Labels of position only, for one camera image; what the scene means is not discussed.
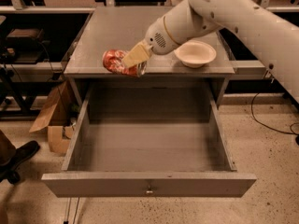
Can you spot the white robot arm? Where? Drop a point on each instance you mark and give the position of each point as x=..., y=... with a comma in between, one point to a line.
x=271, y=39

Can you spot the black equipment stand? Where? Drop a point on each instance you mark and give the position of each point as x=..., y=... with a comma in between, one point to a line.
x=25, y=67

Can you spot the open grey top drawer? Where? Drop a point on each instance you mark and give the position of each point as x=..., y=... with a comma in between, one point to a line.
x=129, y=136

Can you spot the metal drawer knob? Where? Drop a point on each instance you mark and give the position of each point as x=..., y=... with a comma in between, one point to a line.
x=149, y=190

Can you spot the brown cardboard box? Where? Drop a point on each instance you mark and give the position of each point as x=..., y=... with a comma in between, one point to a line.
x=54, y=117

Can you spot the white paper bowl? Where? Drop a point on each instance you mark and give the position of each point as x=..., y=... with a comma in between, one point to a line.
x=195, y=54

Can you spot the grey cabinet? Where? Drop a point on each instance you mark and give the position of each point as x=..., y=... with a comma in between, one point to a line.
x=121, y=28

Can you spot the red coke can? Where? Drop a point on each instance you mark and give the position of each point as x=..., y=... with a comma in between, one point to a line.
x=112, y=61

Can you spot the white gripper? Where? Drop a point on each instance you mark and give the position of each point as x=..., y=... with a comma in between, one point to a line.
x=158, y=38

